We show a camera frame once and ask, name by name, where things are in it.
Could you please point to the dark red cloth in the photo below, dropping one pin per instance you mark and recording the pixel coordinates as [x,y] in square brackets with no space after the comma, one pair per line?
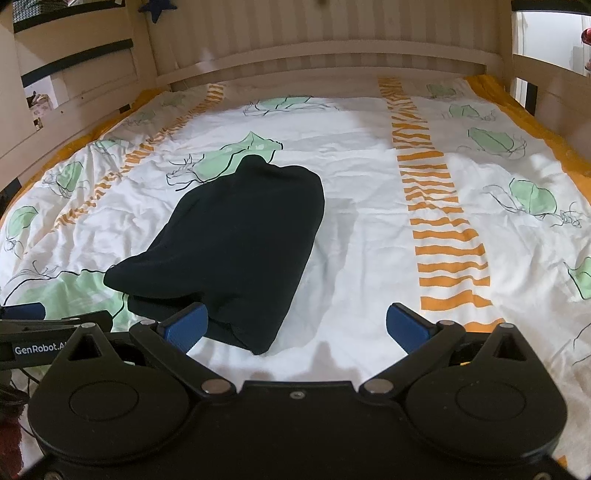
[10,438]

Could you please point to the wooden bed frame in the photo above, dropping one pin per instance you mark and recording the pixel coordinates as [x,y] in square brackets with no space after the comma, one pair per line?
[323,37]

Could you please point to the black hoodie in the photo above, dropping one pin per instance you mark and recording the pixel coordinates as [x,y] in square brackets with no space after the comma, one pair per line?
[240,230]

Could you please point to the blue star sticker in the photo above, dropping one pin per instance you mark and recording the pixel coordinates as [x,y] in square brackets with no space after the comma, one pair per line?
[157,8]

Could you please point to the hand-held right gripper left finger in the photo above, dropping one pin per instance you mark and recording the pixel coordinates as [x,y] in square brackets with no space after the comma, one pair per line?
[187,325]

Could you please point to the leaf printed white duvet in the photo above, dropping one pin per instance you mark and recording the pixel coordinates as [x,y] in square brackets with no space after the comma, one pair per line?
[369,184]

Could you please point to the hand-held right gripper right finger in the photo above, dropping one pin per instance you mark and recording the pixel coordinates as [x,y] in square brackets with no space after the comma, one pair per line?
[406,327]

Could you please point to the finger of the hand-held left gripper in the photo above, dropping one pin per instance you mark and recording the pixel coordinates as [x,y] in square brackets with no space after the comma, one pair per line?
[25,312]

